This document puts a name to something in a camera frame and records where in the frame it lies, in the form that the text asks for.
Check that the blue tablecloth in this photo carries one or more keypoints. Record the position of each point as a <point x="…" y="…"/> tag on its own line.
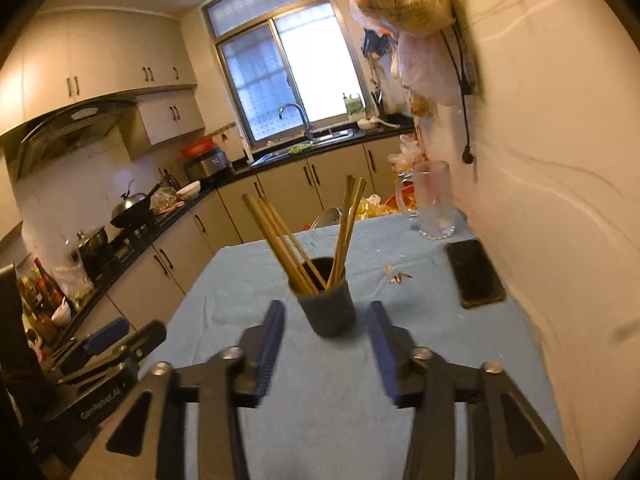
<point x="310" y="410"/>

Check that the crumpled clear plastic bag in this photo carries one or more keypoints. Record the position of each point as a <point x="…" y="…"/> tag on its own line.
<point x="75" y="280"/>

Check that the red plastic basin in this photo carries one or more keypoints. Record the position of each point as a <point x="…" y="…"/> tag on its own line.
<point x="196" y="147"/>

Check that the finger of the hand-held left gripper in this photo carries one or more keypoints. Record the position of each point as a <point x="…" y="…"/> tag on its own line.
<point x="105" y="336"/>
<point x="147" y="337"/>

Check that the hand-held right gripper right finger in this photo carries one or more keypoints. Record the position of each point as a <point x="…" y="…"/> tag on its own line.
<point x="382" y="350"/>

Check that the wooden chopstick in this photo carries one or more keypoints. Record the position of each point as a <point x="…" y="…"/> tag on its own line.
<point x="290" y="240"/>
<point x="339" y="230"/>
<point x="351" y="230"/>
<point x="345" y="230"/>
<point x="283" y="245"/>
<point x="276" y="245"/>

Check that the garlic skin scraps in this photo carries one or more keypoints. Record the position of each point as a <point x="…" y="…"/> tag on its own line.
<point x="398" y="275"/>

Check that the gas stove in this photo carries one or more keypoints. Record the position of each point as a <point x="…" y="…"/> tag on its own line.
<point x="127" y="245"/>

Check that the grey chopstick holder cup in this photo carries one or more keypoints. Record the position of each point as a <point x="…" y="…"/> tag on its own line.
<point x="327" y="310"/>

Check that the black wok with steel lid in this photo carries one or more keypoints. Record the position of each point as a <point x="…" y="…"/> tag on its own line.
<point x="131" y="207"/>

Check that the white ladle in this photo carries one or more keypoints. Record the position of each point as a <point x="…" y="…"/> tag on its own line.
<point x="370" y="122"/>

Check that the silver rice cooker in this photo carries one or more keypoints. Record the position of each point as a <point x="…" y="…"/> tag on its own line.
<point x="206" y="164"/>

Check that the clear bag of food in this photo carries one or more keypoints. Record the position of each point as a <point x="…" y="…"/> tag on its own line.
<point x="167" y="202"/>

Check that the wall power socket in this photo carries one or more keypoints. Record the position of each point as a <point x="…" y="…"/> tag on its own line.
<point x="467" y="60"/>

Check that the cream upper wall cabinets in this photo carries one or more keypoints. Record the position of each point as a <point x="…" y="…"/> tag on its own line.
<point x="100" y="65"/>

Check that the metal sink faucet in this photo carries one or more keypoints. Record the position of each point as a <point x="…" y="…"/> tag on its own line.
<point x="302" y="120"/>

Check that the steel cooking pot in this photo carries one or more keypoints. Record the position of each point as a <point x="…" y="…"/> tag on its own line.
<point x="92" y="247"/>

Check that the cream base cabinets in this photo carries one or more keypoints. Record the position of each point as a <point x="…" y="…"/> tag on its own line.
<point x="220" y="230"/>

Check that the kitchen window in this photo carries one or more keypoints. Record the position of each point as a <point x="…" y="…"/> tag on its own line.
<point x="295" y="60"/>

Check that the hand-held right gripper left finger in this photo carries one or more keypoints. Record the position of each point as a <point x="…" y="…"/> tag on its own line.
<point x="272" y="345"/>

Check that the black smartphone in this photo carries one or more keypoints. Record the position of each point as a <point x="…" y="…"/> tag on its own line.
<point x="475" y="272"/>

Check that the stainless steel sink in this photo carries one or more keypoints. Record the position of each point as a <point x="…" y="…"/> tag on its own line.
<point x="320" y="139"/>

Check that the yellow plastic bag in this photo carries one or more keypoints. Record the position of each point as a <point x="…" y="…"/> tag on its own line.
<point x="372" y="207"/>

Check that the clear hanging plastic bags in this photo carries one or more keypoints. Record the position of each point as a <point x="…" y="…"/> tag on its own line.
<point x="425" y="70"/>

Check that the green dish soap bottle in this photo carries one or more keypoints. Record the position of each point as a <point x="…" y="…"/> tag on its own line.
<point x="353" y="106"/>

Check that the green scouring cloth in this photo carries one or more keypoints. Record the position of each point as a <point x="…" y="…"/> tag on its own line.
<point x="300" y="148"/>

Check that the clear glass mug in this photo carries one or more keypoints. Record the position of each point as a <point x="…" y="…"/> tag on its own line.
<point x="435" y="205"/>

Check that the black kitchen countertop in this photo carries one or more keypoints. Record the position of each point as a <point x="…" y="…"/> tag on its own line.
<point x="150" y="237"/>

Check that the small white bowl with spoon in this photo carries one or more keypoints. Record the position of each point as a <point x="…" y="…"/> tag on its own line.
<point x="61" y="314"/>

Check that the range hood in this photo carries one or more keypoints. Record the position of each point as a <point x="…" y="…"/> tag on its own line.
<point x="70" y="132"/>

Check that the small wall hook rail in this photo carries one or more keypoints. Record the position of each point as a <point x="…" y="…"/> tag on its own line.
<point x="222" y="131"/>

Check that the row of condiment bottles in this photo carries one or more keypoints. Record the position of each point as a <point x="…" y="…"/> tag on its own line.
<point x="37" y="300"/>

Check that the red plastic basket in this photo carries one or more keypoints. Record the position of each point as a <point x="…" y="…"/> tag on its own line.
<point x="405" y="200"/>

